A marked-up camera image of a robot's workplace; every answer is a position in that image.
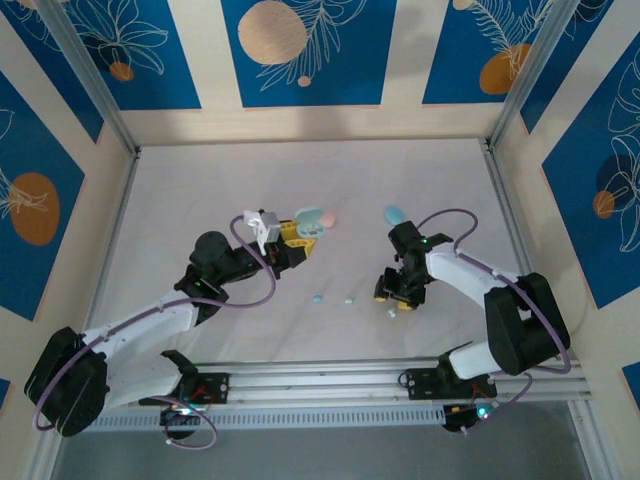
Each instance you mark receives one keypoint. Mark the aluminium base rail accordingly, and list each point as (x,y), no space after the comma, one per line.
(325,380)

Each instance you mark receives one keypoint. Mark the pink earbud charging case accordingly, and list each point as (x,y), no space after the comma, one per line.
(330,219)

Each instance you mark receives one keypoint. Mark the black controller board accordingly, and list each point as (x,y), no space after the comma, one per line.
(457,420)
(172,417)

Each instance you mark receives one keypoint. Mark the blue earbud charging case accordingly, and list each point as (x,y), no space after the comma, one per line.
(394,215)

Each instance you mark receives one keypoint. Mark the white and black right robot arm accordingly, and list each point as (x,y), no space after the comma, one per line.
(465,275)

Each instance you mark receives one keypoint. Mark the aluminium side rail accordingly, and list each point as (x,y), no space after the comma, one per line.
(505,200)
(117,215)

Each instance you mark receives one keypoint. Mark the aluminium frame post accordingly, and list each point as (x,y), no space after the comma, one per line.
(530,75)
(95,80)

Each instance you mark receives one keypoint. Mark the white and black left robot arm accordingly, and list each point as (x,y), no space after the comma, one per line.
(145,320)

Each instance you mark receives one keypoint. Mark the mint green earbud charging case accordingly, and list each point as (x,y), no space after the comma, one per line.
(310,222)

